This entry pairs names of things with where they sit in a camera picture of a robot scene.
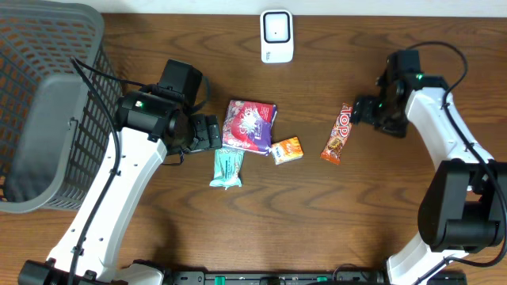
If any grey plastic mesh basket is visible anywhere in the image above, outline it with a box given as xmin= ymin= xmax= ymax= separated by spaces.
xmin=1 ymin=1 xmax=122 ymax=213

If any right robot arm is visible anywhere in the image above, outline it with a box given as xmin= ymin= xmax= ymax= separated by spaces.
xmin=352 ymin=73 xmax=506 ymax=284

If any small orange snack packet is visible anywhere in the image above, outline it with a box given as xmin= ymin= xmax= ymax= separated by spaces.
xmin=270 ymin=137 xmax=304 ymax=165

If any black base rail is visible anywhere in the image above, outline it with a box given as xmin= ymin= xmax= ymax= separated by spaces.
xmin=106 ymin=270 xmax=468 ymax=285

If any red purple snack bag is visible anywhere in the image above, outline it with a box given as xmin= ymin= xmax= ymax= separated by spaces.
xmin=222 ymin=100 xmax=277 ymax=156

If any orange brown wafer bar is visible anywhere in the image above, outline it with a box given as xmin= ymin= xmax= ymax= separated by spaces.
xmin=320 ymin=103 xmax=353 ymax=165

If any white barcode scanner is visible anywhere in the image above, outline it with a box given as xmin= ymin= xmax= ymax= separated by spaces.
xmin=260 ymin=9 xmax=295 ymax=64

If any teal snack packet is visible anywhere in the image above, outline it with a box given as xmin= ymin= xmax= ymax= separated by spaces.
xmin=209 ymin=147 xmax=245 ymax=190

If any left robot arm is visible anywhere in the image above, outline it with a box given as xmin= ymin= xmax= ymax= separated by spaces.
xmin=17 ymin=90 xmax=222 ymax=285

